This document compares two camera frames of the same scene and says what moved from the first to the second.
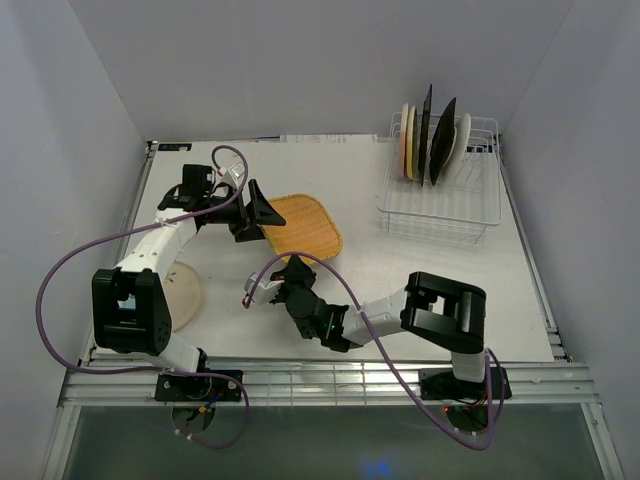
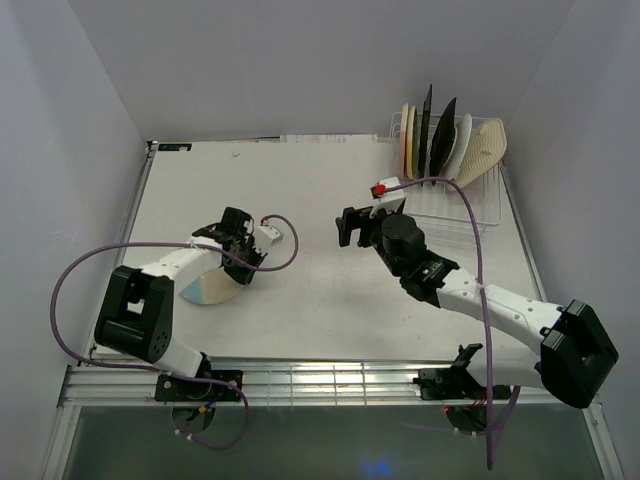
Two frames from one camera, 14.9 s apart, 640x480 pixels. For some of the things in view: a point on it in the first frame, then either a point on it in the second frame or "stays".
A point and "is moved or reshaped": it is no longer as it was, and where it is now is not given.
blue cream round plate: (182, 288) is moved or reshaped
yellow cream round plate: (410, 141) stays
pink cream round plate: (403, 140) stays
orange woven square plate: (308, 228) → (487, 145)
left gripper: (257, 212) → (242, 277)
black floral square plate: (442, 140) stays
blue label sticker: (174, 146) stays
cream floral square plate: (425, 135) stays
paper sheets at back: (329, 138) stays
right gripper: (295, 272) → (352, 219)
